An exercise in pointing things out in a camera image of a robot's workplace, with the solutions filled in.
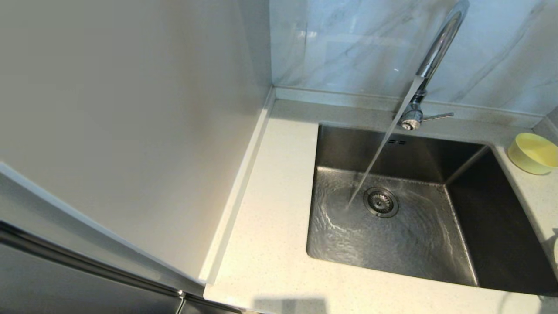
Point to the chrome kitchen faucet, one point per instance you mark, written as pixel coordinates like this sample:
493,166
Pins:
441,43

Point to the stainless steel sink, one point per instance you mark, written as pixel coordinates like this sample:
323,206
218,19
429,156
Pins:
414,244

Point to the round metal drain strainer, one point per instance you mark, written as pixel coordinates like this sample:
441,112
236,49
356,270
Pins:
381,202

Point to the tall grey refrigerator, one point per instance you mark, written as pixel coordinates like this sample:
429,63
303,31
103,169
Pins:
130,131

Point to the yellow plastic bowl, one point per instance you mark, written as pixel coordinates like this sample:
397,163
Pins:
534,152

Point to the cream round plate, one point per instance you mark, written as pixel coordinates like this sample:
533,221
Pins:
556,257

